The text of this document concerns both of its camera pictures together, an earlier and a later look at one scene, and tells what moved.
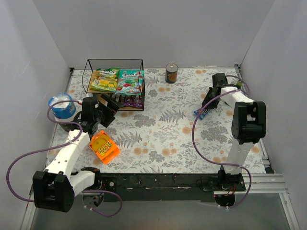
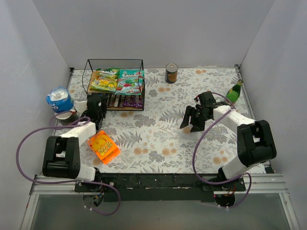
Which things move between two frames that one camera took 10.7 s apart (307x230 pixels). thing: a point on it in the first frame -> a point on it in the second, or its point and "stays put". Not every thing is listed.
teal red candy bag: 130,82 stays put
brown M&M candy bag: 129,100 stays put
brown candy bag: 119,100 stays put
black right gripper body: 210,97 -> 194,115
